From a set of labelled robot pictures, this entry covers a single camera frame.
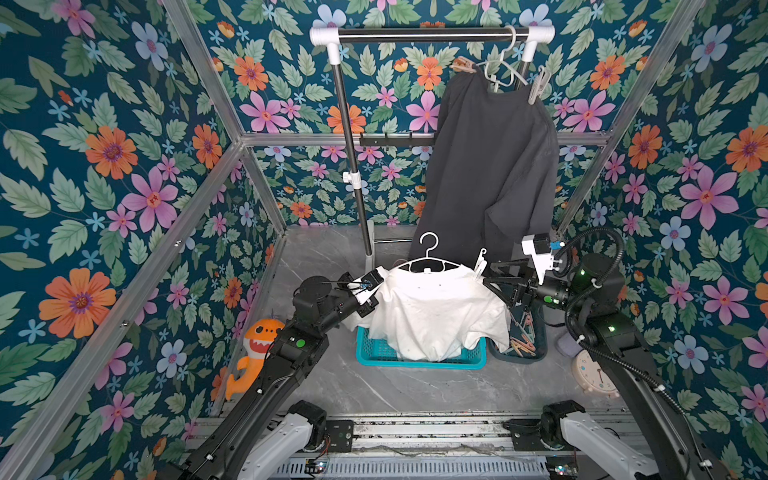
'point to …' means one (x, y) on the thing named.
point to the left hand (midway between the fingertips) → (383, 271)
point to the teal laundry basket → (371, 353)
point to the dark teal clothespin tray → (527, 336)
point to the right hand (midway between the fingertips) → (498, 269)
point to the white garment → (433, 315)
